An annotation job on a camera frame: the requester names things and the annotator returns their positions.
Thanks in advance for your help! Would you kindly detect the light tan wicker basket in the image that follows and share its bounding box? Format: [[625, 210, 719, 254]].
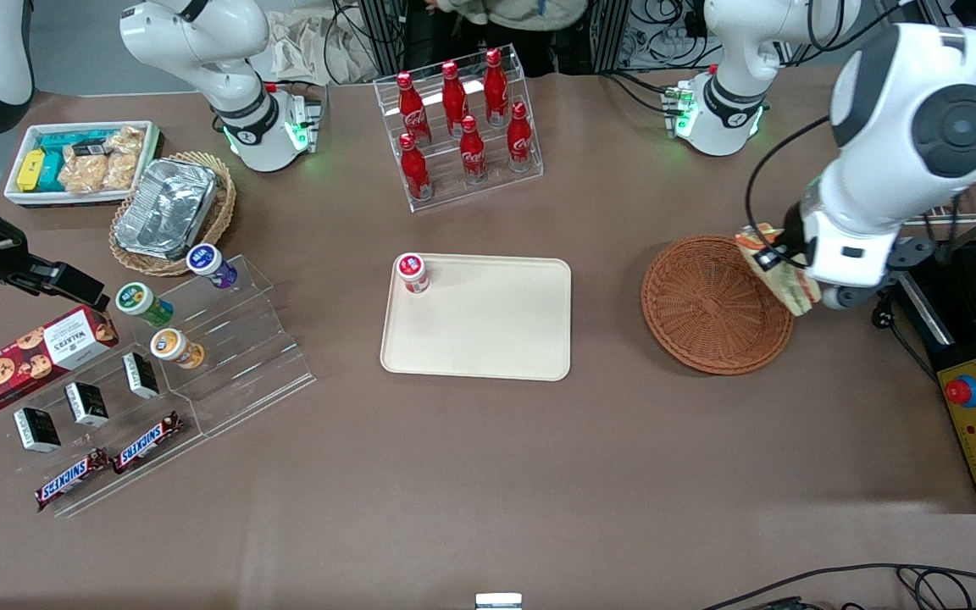
[[109, 152, 237, 278]]

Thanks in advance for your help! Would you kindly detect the yellow small box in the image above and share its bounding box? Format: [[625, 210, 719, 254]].
[[16, 149, 47, 194]]

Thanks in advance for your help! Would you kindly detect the red-lidded yogurt cup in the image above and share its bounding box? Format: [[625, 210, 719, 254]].
[[396, 252, 431, 296]]

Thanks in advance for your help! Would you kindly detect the Snickers bar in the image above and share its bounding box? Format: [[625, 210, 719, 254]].
[[112, 411, 185, 475], [35, 448, 110, 513]]

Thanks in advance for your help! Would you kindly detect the black cable bundle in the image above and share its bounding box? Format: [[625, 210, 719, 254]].
[[628, 0, 713, 70], [319, 0, 387, 84]]

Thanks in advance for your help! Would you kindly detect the clear acrylic stepped display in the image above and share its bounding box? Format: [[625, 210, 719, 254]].
[[9, 254, 317, 519]]

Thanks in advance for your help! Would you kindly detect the purple yogurt cup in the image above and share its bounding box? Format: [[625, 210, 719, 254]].
[[186, 243, 240, 290]]

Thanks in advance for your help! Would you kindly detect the black oven cable with plug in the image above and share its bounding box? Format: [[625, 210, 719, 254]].
[[871, 288, 939, 384]]

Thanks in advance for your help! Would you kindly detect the cream plastic tray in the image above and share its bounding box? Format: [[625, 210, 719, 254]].
[[380, 254, 572, 382]]

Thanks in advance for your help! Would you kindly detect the silver oven metal bar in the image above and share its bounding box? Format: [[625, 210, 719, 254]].
[[899, 273, 956, 349]]

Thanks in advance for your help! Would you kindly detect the person in light jacket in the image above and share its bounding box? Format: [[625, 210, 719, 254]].
[[427, 0, 591, 35]]

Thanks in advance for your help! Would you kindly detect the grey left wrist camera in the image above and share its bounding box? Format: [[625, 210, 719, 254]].
[[823, 240, 934, 312]]

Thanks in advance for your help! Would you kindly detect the red Walkers cookie box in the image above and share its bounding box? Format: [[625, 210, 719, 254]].
[[0, 305, 120, 416]]

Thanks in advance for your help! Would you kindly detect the triangle sandwich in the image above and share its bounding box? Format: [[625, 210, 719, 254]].
[[735, 223, 823, 318]]

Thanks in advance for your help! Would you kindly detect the orange yogurt cup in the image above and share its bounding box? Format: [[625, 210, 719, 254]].
[[150, 328, 206, 370]]

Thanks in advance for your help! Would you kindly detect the small black box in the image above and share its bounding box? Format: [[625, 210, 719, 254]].
[[121, 352, 161, 401], [14, 408, 63, 454], [64, 381, 110, 429]]

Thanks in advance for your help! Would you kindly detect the white wire rack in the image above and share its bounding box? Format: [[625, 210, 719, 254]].
[[901, 152, 976, 225]]

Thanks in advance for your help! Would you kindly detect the green yogurt cup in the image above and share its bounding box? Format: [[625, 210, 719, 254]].
[[115, 281, 175, 329]]

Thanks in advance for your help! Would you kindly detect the red cola bottle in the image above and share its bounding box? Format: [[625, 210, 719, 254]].
[[399, 133, 435, 202], [396, 71, 432, 147], [441, 61, 470, 136], [484, 48, 511, 126], [507, 102, 535, 174], [460, 115, 490, 185]]

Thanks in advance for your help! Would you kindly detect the black loose cable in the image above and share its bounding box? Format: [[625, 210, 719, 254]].
[[700, 563, 976, 610]]

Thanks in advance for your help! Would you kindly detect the clear acrylic bottle rack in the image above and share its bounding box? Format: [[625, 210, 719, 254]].
[[374, 44, 544, 213]]

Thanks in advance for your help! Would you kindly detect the long teal box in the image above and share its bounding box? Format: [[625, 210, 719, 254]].
[[37, 130, 113, 154]]

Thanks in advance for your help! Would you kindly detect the brown round wicker basket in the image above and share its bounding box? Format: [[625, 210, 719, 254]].
[[640, 235, 796, 375]]

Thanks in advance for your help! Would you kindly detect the black oven yellow control panel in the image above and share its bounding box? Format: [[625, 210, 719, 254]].
[[895, 237, 976, 515]]

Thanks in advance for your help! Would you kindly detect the crumpled beige bag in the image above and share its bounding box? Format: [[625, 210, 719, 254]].
[[266, 7, 345, 86]]

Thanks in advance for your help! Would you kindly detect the aluminium foil tray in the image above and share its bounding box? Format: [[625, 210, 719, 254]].
[[114, 158, 219, 261]]

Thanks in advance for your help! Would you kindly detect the white rectangular bin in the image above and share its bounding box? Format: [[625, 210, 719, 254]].
[[3, 120, 164, 209]]

